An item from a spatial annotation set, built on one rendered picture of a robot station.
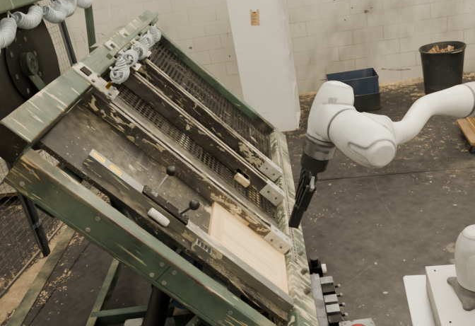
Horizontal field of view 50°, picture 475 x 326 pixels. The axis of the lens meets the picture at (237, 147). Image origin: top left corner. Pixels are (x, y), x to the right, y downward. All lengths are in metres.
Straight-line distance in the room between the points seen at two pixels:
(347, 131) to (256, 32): 4.61
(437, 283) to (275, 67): 4.07
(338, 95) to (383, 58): 5.98
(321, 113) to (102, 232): 0.75
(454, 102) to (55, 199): 1.20
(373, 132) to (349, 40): 6.01
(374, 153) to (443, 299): 1.03
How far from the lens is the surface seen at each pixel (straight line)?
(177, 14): 7.43
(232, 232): 2.13
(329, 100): 1.35
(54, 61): 2.91
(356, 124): 1.26
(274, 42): 5.81
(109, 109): 2.11
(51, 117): 1.71
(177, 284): 1.68
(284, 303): 2.04
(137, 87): 2.54
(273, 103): 6.01
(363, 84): 6.31
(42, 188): 1.60
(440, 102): 1.60
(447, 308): 2.10
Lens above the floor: 2.23
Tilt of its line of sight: 22 degrees down
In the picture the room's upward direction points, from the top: 11 degrees counter-clockwise
